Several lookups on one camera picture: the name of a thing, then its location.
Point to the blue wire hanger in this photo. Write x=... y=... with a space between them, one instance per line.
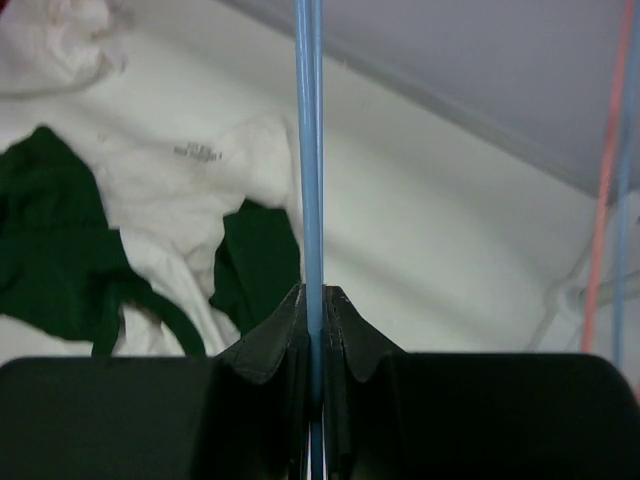
x=310 y=101

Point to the white green raglan t-shirt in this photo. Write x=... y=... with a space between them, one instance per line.
x=158 y=249

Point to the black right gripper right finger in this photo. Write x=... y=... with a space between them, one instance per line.
x=391 y=414

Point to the white shirt with red print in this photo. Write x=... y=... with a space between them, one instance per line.
x=51 y=47

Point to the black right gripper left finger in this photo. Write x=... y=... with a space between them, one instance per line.
x=241 y=414

